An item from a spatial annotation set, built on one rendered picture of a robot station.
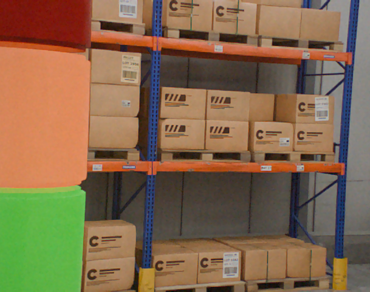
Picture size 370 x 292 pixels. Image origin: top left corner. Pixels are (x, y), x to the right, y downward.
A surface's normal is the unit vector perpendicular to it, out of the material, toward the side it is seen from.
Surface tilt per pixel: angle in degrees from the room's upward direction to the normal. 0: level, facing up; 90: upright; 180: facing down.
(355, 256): 90
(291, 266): 90
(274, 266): 94
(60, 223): 90
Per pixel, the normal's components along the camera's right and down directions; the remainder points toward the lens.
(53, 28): 0.51, 0.07
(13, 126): 0.02, 0.05
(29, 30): 0.27, 0.07
